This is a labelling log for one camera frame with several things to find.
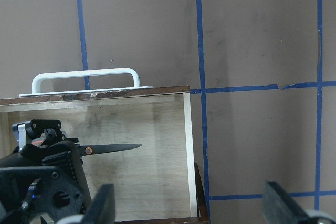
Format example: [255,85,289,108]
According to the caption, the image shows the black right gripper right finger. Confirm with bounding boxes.
[263,181,335,224]

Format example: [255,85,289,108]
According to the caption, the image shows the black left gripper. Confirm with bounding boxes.
[1,119,91,223]

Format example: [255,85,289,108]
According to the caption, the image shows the grey orange scissors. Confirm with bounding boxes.
[30,140,142,156]

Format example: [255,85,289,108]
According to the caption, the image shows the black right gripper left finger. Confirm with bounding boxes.
[56,183,116,224]

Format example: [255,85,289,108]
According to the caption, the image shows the dark wooden drawer box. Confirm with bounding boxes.
[1,86,209,223]

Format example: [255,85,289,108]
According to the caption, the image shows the white drawer handle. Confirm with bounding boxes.
[19,68,152,97]

